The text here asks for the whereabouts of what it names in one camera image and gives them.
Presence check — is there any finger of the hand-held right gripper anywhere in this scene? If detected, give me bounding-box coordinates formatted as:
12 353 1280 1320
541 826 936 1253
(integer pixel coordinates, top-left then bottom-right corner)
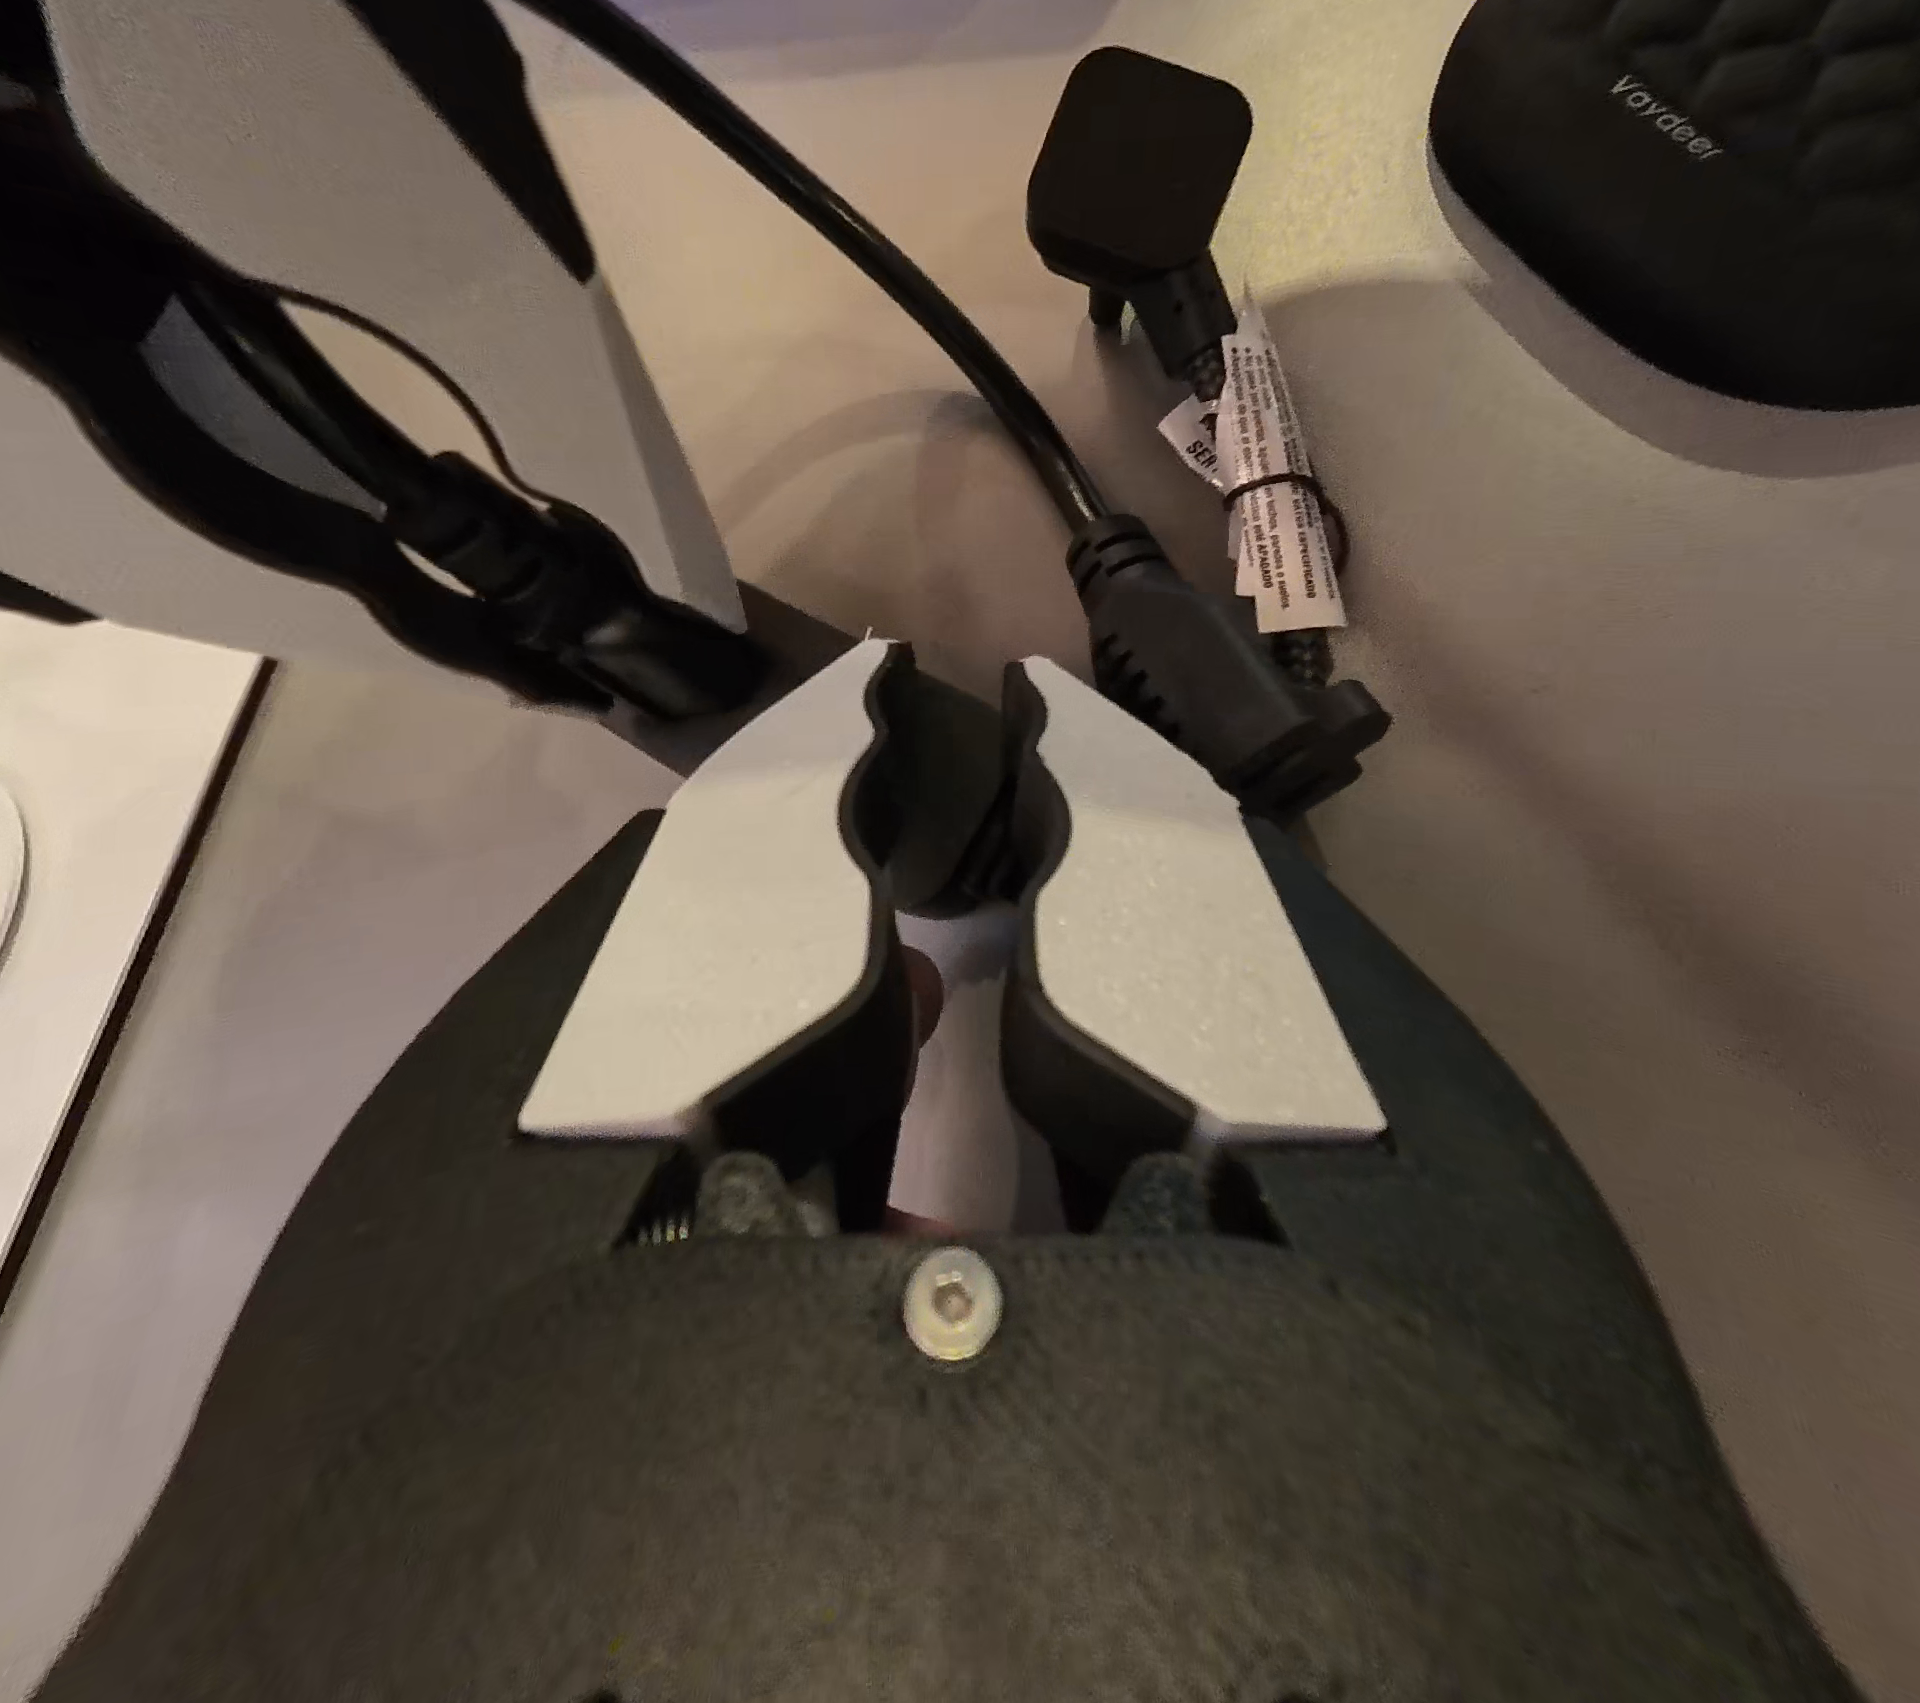
0 0 751 641
0 365 501 687

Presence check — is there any black power strip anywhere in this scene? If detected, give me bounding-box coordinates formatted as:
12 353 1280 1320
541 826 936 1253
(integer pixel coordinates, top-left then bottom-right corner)
600 578 1052 918

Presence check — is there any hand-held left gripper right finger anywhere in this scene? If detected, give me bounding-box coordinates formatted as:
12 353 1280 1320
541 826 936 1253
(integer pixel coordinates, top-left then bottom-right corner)
999 652 1390 1203

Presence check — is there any black ribbed power plug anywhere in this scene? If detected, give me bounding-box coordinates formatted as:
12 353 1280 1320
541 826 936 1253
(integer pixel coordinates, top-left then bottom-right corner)
447 0 1393 824

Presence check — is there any black dimpled round pad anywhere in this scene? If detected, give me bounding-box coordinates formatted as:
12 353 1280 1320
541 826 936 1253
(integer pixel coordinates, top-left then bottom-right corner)
1427 0 1920 410

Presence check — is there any black power cable with plug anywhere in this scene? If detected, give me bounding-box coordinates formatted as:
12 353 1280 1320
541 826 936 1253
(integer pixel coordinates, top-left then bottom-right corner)
151 277 769 720

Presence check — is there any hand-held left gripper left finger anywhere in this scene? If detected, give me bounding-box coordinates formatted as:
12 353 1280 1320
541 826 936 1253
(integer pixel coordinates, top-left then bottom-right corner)
518 641 922 1209

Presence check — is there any white rounded pad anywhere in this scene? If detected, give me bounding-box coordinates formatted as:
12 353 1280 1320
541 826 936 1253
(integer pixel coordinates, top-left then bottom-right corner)
0 614 279 1298

